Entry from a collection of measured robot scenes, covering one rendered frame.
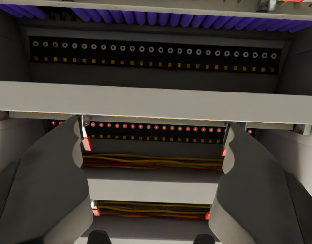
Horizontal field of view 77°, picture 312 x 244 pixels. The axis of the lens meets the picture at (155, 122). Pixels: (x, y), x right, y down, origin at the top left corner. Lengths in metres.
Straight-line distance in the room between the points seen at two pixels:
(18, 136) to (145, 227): 0.41
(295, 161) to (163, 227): 0.38
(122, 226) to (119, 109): 0.41
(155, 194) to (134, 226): 0.24
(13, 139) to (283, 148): 0.61
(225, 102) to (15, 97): 0.32
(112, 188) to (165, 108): 0.20
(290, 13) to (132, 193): 0.40
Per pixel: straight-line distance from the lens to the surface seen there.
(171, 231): 0.63
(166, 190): 0.42
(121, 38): 0.45
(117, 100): 0.31
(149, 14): 0.36
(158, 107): 0.30
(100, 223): 0.66
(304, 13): 0.38
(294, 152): 0.51
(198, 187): 0.42
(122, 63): 0.45
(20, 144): 0.55
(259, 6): 0.33
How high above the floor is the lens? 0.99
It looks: 28 degrees up
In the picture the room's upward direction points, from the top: 177 degrees counter-clockwise
